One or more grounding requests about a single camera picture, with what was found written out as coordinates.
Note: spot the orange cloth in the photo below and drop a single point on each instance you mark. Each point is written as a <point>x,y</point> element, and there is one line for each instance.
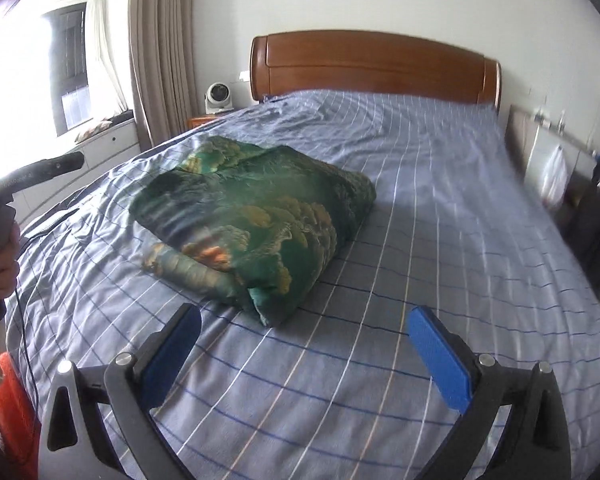
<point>15,400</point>

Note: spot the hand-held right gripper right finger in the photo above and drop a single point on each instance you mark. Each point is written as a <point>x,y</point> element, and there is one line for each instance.
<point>442,360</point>

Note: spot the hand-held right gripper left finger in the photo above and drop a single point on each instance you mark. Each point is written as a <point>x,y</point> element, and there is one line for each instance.
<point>172,355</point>

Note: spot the sheer white curtain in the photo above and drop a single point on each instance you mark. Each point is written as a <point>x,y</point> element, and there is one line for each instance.
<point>107,50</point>

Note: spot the window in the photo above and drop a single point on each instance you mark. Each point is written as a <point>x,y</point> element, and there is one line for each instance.
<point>70,60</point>

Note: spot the white plastic bag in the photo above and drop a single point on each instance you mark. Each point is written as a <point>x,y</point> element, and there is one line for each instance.
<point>554,175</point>

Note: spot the blue checked bedsheet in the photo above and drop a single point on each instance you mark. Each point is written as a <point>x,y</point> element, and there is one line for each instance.
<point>430,210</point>

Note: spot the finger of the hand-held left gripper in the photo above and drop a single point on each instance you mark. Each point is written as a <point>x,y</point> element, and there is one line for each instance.
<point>70,161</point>

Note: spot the small white fan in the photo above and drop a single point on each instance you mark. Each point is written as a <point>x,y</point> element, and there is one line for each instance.
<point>218,97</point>

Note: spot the wooden nightstand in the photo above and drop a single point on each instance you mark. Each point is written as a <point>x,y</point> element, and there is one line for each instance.
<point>205,121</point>

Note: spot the person's left hand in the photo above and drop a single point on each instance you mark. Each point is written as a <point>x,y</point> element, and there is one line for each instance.
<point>7,265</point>

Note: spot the small patterned cloth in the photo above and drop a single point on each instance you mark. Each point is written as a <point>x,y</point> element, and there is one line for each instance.
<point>100,127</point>

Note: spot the white dresser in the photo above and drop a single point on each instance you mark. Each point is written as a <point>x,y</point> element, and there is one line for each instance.
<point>522,145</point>

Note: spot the wooden headboard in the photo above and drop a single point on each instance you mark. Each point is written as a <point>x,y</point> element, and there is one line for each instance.
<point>370,65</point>

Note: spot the green printed padded jacket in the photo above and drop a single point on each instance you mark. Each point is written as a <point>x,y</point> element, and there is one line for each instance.
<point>260,210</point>

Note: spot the beige curtain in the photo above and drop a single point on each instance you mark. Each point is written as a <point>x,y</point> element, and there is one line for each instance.
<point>162,50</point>

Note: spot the white drawer cabinet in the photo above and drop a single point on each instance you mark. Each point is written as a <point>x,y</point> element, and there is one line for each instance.
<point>105,155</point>

